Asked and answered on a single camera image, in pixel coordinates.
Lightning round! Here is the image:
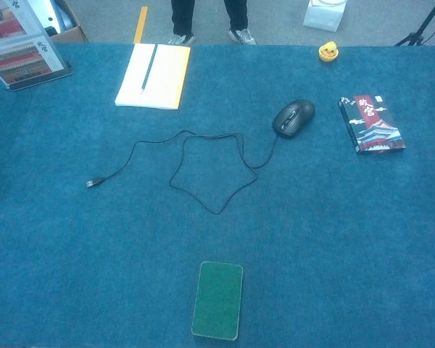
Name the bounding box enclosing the palace picture book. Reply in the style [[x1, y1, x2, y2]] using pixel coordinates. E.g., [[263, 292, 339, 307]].
[[0, 34, 68, 87], [0, 0, 45, 44]]

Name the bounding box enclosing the black tripod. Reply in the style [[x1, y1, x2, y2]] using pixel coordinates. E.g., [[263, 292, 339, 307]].
[[394, 0, 435, 47]]

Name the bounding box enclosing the white box on floor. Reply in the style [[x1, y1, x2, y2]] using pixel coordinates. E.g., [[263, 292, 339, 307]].
[[302, 0, 348, 32]]

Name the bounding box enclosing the white and yellow notebook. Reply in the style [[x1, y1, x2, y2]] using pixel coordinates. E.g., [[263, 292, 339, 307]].
[[115, 43, 191, 110]]

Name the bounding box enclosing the green rectangular pad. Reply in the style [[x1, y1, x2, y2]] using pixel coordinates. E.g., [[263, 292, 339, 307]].
[[191, 260, 244, 341]]

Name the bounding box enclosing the yellow smiley toy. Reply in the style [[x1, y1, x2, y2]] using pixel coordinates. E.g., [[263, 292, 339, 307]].
[[318, 41, 340, 64]]

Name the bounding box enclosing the dark pencil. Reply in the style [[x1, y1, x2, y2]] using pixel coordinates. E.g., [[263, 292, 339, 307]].
[[140, 43, 158, 95]]

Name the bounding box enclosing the cardboard box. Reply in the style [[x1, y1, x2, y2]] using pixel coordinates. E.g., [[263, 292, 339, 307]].
[[43, 0, 90, 44]]

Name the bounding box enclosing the blue table cloth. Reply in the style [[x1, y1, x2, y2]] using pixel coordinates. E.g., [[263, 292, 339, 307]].
[[0, 42, 435, 348]]

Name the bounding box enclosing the dark book with palace print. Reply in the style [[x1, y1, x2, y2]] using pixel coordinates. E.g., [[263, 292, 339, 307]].
[[337, 94, 407, 156]]

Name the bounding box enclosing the black mouse cable with plug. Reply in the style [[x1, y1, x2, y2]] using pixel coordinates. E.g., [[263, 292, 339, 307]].
[[86, 129, 278, 215]]

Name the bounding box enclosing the person in dark trousers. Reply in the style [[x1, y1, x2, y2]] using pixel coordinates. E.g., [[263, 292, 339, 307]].
[[166, 0, 257, 46]]

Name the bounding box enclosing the black computer mouse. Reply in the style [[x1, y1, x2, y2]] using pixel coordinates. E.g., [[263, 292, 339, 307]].
[[272, 99, 316, 140]]

